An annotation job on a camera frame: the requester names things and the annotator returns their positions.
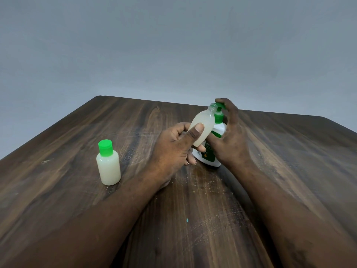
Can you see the person's right hand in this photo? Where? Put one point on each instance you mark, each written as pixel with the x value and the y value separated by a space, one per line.
pixel 233 143

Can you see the green bottle cap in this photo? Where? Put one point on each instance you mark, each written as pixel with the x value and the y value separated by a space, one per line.
pixel 105 148

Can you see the person's left forearm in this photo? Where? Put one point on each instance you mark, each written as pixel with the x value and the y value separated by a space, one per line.
pixel 83 223

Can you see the white hand sanitizer pump bottle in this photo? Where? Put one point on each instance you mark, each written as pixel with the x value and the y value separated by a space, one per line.
pixel 212 159

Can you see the small clear bottle white cap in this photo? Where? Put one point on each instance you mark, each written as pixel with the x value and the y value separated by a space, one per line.
pixel 205 121

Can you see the person's left hand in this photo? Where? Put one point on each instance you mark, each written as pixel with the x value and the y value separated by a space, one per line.
pixel 168 154

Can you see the small clear bottle green-capped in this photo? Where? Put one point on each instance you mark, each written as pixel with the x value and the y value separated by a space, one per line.
pixel 108 170

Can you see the person's right forearm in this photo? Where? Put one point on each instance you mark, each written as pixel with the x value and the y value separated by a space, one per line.
pixel 298 217

